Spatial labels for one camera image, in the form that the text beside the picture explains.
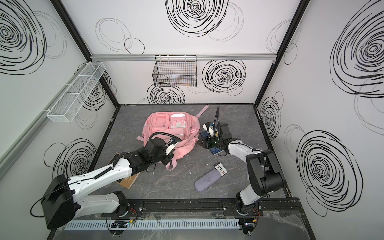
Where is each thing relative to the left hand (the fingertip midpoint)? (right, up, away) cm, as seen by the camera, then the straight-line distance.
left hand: (174, 148), depth 80 cm
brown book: (-26, -19, 0) cm, 32 cm away
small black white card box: (+26, -13, +6) cm, 30 cm away
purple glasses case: (+17, -18, -2) cm, 25 cm away
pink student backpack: (+6, +11, +16) cm, 20 cm away
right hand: (+13, +2, +6) cm, 15 cm away
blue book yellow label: (+24, -4, +13) cm, 28 cm away
